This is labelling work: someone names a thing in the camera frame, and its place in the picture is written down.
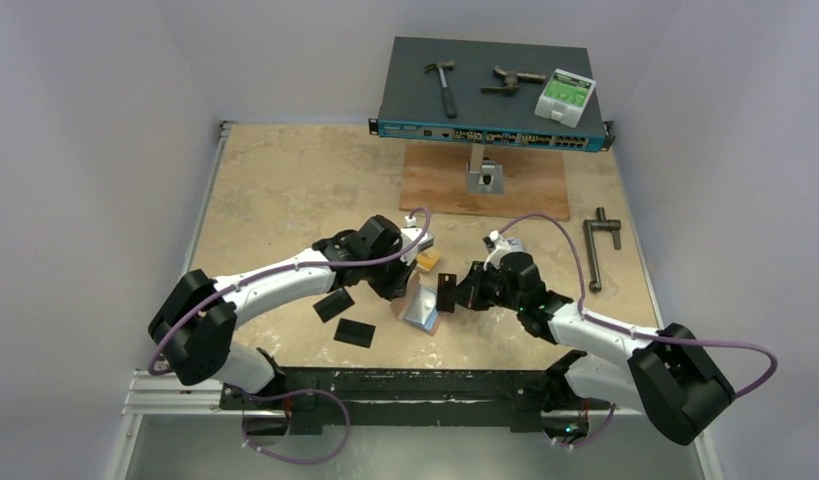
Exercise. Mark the black VIP card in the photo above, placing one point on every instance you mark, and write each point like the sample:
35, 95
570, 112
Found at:
446, 283

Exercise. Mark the rusty metal tool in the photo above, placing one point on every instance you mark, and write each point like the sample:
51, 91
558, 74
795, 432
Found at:
511, 81

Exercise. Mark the blue grey network switch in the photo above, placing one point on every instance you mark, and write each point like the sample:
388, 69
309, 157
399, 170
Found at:
412, 107

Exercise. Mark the metal stand bracket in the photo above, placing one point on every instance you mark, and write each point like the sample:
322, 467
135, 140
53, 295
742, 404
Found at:
483, 175

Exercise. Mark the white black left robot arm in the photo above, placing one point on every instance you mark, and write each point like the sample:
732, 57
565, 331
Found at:
193, 329

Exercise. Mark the single black card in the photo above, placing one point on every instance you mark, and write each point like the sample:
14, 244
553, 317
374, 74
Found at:
354, 333
332, 305

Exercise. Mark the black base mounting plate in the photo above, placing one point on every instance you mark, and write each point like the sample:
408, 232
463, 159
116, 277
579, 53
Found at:
524, 401

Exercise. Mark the small claw hammer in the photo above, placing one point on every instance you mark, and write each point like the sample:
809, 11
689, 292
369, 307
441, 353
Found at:
447, 95

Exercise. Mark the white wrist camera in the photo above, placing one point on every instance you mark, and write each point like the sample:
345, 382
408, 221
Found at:
498, 246
416, 237

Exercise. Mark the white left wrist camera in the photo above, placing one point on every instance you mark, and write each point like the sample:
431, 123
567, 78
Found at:
416, 237

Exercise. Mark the brown wooden board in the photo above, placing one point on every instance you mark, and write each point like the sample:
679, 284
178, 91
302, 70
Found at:
434, 176

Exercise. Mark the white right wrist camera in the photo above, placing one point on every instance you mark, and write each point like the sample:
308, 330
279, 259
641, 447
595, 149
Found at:
498, 246

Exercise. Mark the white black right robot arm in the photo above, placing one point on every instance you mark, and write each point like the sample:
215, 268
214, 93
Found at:
664, 374

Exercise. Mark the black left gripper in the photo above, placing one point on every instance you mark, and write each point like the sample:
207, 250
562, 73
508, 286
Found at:
398, 286

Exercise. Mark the white green electronic box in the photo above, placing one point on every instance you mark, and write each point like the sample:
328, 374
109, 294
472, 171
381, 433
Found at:
564, 97

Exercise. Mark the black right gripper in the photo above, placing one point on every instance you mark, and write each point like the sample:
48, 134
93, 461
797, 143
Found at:
471, 287

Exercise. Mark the pink leather card holder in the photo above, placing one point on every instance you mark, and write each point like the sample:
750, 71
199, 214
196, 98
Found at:
418, 308

